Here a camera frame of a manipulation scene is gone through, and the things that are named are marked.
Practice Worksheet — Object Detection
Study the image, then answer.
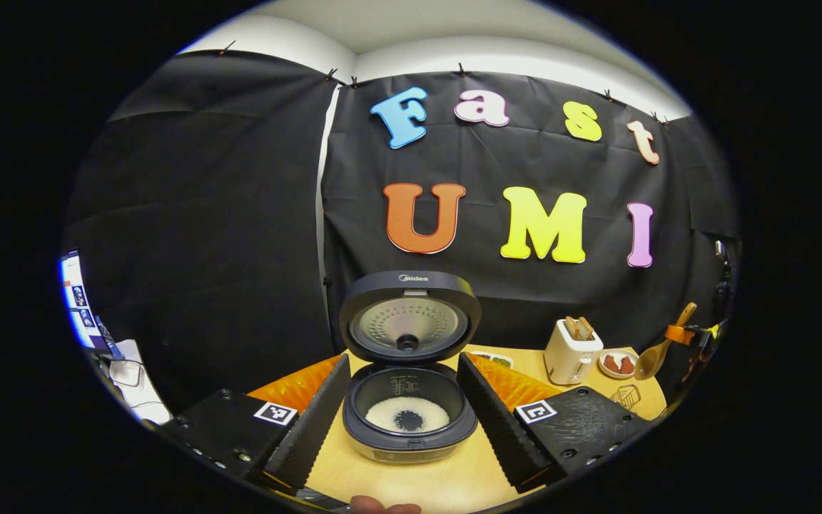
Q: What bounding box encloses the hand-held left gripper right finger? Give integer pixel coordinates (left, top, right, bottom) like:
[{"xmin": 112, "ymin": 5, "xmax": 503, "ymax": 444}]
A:
[{"xmin": 457, "ymin": 352, "xmax": 654, "ymax": 493}]

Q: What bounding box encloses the wooden spoon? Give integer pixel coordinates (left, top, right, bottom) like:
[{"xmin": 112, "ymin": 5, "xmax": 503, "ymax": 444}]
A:
[{"xmin": 634, "ymin": 302, "xmax": 697, "ymax": 381}]

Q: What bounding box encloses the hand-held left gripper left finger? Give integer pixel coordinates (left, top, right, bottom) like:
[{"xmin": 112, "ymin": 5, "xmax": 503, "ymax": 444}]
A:
[{"xmin": 161, "ymin": 353, "xmax": 352, "ymax": 493}]

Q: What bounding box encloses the black backdrop cloth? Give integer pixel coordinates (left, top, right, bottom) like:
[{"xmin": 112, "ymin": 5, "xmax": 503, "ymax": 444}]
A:
[{"xmin": 61, "ymin": 50, "xmax": 740, "ymax": 415}]

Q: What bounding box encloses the dark grey rice cooker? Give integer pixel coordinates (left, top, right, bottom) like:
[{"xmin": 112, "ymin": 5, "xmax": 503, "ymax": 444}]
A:
[{"xmin": 338, "ymin": 271, "xmax": 482, "ymax": 465}]

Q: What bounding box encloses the white toaster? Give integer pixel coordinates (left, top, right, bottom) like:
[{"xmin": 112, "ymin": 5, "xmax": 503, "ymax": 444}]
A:
[{"xmin": 544, "ymin": 317, "xmax": 604, "ymax": 386}]

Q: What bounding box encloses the white side desk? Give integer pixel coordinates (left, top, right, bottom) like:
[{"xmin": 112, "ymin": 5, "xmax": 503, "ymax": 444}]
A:
[{"xmin": 97, "ymin": 339, "xmax": 173, "ymax": 425}]

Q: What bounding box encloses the computer monitor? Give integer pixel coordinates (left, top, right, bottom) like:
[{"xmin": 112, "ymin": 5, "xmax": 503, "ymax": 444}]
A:
[{"xmin": 60, "ymin": 250, "xmax": 108, "ymax": 351}]

